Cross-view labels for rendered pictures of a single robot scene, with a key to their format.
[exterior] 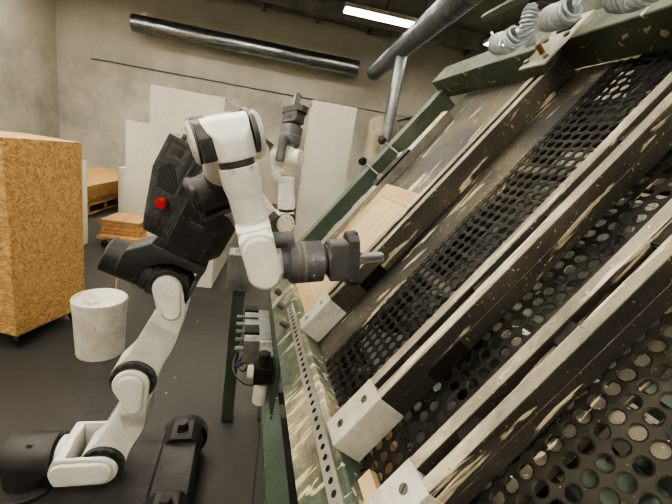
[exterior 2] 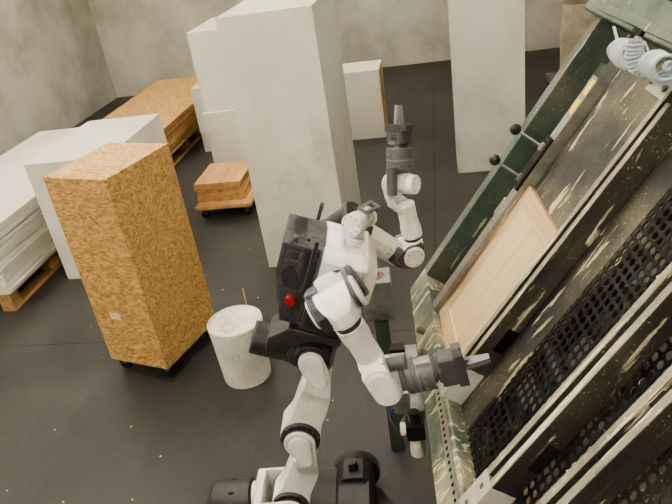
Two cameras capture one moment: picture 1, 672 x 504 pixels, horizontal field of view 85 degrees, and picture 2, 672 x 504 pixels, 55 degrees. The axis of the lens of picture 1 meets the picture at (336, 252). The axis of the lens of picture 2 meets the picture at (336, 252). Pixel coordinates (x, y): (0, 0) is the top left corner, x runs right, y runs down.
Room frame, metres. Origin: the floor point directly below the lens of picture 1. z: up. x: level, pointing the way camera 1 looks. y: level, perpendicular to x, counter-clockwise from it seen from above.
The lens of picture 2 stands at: (-0.49, -0.26, 2.25)
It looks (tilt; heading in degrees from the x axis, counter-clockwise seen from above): 28 degrees down; 21
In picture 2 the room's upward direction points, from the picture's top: 9 degrees counter-clockwise
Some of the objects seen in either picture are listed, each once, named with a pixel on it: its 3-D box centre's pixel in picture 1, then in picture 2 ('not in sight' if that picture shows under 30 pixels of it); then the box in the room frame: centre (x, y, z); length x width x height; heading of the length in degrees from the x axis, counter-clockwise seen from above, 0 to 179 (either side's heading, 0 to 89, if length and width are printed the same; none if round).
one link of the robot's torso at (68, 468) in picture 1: (93, 451); (280, 494); (1.05, 0.74, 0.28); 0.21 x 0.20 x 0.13; 105
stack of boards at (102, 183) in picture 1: (92, 187); (164, 119); (6.30, 4.40, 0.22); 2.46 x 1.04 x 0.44; 10
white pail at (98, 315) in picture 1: (100, 316); (239, 339); (2.05, 1.39, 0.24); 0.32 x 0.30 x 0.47; 10
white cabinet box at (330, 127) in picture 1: (321, 182); (485, 44); (5.27, 0.36, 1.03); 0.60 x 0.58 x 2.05; 10
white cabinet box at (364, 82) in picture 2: not in sight; (356, 100); (6.13, 1.83, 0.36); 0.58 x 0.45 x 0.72; 100
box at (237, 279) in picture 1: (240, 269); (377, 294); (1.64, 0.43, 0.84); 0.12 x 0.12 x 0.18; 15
